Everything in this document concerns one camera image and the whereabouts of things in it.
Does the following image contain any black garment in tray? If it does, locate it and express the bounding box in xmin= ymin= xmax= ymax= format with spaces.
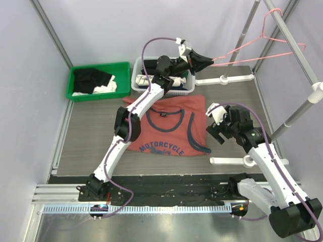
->
xmin=73 ymin=68 xmax=115 ymax=95

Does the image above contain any red tank top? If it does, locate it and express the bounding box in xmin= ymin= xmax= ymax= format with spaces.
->
xmin=128 ymin=94 xmax=211 ymax=156

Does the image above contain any white garment in tray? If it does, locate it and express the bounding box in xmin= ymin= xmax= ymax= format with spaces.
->
xmin=72 ymin=74 xmax=117 ymax=96

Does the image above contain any grey clothes rack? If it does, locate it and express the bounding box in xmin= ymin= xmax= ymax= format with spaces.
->
xmin=195 ymin=0 xmax=323 ymax=169

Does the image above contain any white printed rolled garment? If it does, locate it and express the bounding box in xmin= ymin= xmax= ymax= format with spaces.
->
xmin=135 ymin=75 xmax=186 ymax=87

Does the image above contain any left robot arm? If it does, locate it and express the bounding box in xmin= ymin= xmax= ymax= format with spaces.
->
xmin=84 ymin=50 xmax=214 ymax=201

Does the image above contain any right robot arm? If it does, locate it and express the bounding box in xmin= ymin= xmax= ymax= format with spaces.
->
xmin=206 ymin=103 xmax=322 ymax=241

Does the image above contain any pink wire hanger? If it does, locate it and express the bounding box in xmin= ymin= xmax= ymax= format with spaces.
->
xmin=211 ymin=8 xmax=293 ymax=67

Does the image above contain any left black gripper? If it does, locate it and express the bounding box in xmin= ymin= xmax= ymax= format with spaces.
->
xmin=168 ymin=50 xmax=214 ymax=78

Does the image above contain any white slotted cable duct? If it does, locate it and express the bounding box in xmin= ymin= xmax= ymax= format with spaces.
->
xmin=43 ymin=203 xmax=232 ymax=214

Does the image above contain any black folded garment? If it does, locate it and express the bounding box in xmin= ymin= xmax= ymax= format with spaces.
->
xmin=141 ymin=58 xmax=189 ymax=76

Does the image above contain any grey aluminium frame post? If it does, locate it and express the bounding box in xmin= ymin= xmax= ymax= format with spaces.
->
xmin=30 ymin=0 xmax=73 ymax=69

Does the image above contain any green plastic tray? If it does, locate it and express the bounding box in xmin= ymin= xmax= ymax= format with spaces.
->
xmin=66 ymin=62 xmax=131 ymax=102

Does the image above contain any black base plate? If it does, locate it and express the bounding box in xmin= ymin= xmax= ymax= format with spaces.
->
xmin=76 ymin=173 xmax=264 ymax=207

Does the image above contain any white plastic basket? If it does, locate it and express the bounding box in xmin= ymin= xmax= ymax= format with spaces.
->
xmin=131 ymin=57 xmax=195 ymax=97

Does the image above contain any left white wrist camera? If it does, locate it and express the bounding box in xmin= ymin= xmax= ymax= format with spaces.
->
xmin=176 ymin=37 xmax=192 ymax=62

